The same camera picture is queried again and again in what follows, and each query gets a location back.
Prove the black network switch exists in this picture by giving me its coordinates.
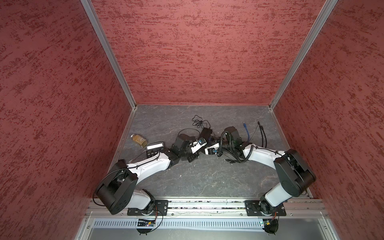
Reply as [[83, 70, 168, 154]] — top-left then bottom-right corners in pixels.
[[200, 128, 213, 141]]

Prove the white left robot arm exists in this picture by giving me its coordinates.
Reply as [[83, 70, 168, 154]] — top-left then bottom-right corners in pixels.
[[93, 134, 207, 216]]

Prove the aluminium right corner post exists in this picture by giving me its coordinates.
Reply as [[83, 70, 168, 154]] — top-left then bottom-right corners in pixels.
[[269, 0, 338, 112]]

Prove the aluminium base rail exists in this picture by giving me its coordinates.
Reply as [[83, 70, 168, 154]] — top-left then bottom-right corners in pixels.
[[86, 196, 329, 220]]

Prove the blue ethernet cable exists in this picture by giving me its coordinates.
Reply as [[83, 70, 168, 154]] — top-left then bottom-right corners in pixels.
[[242, 122, 252, 142]]

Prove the black power adapter with cable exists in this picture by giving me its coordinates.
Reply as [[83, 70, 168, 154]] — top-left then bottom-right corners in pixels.
[[192, 115, 211, 129]]

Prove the black calculator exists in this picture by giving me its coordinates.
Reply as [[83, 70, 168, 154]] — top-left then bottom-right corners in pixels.
[[145, 142, 165, 158]]

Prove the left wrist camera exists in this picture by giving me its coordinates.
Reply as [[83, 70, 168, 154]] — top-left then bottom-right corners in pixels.
[[191, 138, 207, 154]]

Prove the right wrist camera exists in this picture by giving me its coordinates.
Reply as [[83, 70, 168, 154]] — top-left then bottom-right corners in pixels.
[[204, 143, 220, 155]]

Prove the aluminium corner post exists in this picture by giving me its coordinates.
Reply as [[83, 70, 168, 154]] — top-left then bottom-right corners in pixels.
[[269, 0, 338, 112], [81, 0, 137, 110]]

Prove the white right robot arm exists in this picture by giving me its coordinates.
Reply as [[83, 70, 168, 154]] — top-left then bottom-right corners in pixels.
[[216, 127, 317, 216]]

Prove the glass jar with brown contents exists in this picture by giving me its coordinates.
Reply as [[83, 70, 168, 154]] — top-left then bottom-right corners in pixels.
[[131, 134, 148, 148]]

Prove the aluminium left corner post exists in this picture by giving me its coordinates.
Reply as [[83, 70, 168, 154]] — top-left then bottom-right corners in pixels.
[[81, 0, 137, 110]]

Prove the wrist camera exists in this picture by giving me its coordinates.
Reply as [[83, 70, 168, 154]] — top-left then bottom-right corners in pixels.
[[191, 138, 207, 154], [204, 143, 220, 155]]

